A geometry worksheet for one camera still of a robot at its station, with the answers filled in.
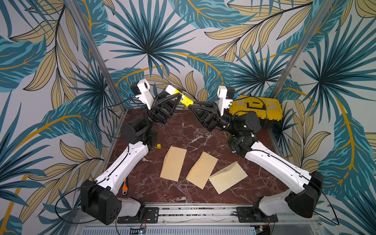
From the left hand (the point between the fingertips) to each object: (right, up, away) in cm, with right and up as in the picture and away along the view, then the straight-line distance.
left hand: (183, 97), depth 43 cm
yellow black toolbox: (+55, +2, +54) cm, 77 cm away
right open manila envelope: (+24, -39, +42) cm, 62 cm away
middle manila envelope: (+10, -35, +46) cm, 59 cm away
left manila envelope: (-8, -32, +47) cm, 57 cm away
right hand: (+2, -2, +3) cm, 4 cm away
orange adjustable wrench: (-33, -43, +38) cm, 66 cm away
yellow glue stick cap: (-18, -22, +54) cm, 61 cm away
